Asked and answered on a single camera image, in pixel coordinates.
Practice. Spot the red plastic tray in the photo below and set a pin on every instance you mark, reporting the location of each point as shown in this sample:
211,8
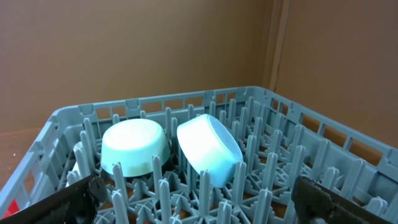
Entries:
12,209

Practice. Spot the white plastic spoon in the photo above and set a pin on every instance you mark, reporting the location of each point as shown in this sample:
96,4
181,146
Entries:
75,169

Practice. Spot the light blue bowl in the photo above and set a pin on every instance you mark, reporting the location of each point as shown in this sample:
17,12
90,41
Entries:
208,145

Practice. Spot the green bowl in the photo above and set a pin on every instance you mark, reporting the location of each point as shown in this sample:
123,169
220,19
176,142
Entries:
132,144

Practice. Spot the grey dishwasher rack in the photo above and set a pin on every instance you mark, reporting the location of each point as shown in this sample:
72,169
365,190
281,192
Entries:
280,140

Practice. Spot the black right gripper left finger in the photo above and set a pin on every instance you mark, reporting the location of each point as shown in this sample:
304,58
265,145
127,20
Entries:
77,203

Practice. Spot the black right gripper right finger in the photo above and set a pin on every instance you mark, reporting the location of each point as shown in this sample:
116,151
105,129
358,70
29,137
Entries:
313,201

